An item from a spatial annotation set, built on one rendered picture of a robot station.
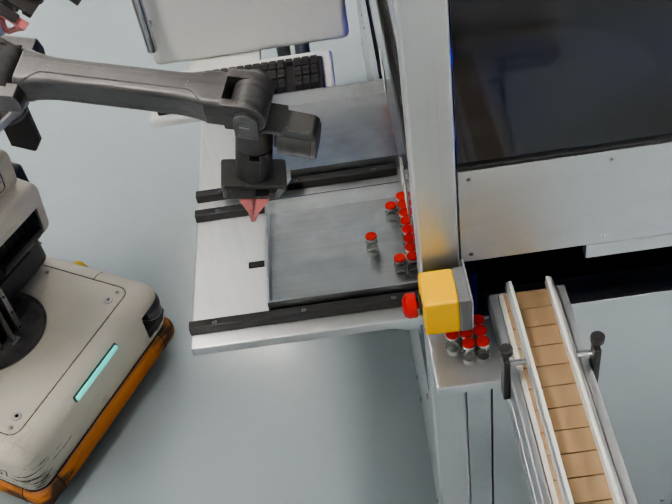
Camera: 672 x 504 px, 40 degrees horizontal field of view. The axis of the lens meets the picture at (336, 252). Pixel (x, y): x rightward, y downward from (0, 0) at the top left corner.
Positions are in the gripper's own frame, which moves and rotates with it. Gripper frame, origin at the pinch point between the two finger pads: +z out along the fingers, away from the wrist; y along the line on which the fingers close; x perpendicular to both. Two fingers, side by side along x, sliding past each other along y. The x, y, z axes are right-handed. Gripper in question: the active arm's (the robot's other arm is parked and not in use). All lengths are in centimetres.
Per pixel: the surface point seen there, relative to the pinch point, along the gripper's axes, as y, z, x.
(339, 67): 39, 101, 196
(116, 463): -35, 116, 29
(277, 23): 8, 18, 89
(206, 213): -8.3, 18.9, 21.3
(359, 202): 20.9, 14.9, 19.8
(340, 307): 14.7, 14.4, -7.6
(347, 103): 22, 15, 52
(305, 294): 9.2, 17.3, -1.8
